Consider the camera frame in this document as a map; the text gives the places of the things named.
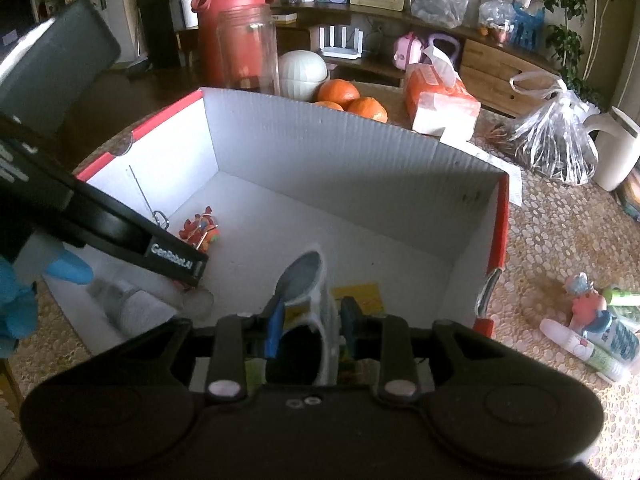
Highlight red charm keychain with ring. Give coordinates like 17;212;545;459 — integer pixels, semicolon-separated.
177;206;219;254

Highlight yellow cardboard box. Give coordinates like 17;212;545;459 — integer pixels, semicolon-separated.
331;283;384;315

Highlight white sunglasses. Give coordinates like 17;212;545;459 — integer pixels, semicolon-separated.
265;246;341;388

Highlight small white green tube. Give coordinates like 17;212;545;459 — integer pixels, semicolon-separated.
539;318;630;384

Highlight blue white cream tube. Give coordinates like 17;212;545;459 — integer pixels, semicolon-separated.
589;311;639;365

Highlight blue gloved left hand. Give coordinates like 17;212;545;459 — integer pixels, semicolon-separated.
1;249;93;360

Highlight red white cardboard box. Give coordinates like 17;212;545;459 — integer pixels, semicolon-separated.
80;89;509;327

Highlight white paper sheet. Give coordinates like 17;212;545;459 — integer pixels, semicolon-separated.
439;132;523;207

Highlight clear glass tumbler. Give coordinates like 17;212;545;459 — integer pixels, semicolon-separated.
217;4;280;96

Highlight orange fruit front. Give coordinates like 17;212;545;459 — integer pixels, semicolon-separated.
314;101;344;112

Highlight orange fruit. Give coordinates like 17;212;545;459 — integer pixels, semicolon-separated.
317;79;360;110
346;96;388;124
314;101;344;112

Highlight white round melon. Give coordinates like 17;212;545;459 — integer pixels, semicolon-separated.
278;50;330;102

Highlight orange fruit left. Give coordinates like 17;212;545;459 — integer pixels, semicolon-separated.
317;79;360;110

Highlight orange fruit right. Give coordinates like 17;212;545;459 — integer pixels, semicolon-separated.
346;96;388;124

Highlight orange tissue pack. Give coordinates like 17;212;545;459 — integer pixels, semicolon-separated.
402;46;480;144

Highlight red water bottle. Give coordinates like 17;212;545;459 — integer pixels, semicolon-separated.
190;0;279;89

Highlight clear plastic bag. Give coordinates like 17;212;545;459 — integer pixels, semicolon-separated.
486;72;599;186

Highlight white wifi router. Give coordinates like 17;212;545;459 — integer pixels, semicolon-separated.
318;25;363;61

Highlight stack of colourful books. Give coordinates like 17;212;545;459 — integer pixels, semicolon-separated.
615;168;640;222

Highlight wooden tv cabinet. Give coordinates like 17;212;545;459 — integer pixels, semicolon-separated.
271;3;553;117

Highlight purple kettlebell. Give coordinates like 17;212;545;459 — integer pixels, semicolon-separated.
427;32;462;66

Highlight pink toy case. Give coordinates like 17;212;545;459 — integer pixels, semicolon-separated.
393;32;425;70

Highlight white jug with handle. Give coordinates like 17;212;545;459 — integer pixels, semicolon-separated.
584;106;639;192

